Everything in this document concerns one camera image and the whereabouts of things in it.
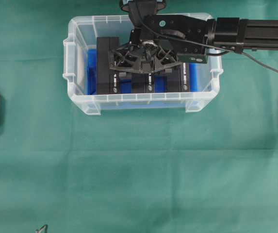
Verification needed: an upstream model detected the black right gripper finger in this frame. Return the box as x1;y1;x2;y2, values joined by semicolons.
164;68;174;74
118;71;128;79

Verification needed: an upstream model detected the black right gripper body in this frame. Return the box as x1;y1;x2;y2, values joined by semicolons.
108;28;179;74

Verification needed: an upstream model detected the black realsense box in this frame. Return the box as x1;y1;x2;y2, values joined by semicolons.
96;37;120;95
131;73;155;94
166;63;190;93

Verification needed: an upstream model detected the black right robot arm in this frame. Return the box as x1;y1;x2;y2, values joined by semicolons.
108;15;278;74

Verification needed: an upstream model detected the clear plastic storage case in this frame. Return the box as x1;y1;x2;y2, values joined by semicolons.
63;15;224;115

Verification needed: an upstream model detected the blue plastic liner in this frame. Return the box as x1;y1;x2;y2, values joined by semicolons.
85;49;199;95

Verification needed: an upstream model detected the green table cloth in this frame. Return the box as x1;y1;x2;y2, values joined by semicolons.
0;0;278;233

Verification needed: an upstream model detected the small metal tool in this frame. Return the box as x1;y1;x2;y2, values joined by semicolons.
35;224;48;233

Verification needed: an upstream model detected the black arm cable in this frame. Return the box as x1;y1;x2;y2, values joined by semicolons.
133;0;278;81

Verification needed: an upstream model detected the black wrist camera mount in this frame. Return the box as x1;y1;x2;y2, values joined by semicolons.
119;0;166;28

